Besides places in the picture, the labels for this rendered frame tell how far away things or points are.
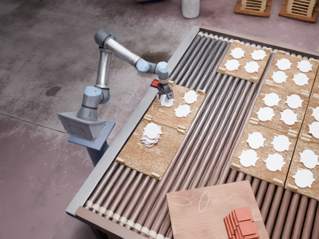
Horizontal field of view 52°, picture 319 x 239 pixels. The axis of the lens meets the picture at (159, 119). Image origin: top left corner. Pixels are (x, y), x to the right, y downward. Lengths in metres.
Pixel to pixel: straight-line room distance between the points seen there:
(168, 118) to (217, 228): 0.92
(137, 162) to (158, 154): 0.15
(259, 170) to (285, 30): 3.04
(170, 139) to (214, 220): 0.68
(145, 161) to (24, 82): 2.63
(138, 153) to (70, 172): 1.30
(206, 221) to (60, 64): 3.22
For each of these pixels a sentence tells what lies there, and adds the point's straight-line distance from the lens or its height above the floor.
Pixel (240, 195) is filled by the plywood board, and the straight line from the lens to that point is 2.01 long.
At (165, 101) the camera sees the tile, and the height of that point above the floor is 0.95.
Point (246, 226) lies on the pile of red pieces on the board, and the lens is 1.77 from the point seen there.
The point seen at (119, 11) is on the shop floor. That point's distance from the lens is 5.33.
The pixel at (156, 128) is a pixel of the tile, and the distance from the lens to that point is 2.28.
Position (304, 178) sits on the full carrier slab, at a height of 0.95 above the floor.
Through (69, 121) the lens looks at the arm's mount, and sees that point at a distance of 2.41.
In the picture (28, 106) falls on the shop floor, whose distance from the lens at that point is 4.18.
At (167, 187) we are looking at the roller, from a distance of 2.14.
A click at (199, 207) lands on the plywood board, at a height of 1.04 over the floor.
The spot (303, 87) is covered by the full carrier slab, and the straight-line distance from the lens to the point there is 2.80.
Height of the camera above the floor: 2.82
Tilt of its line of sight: 51 degrees down
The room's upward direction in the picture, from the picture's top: 5 degrees counter-clockwise
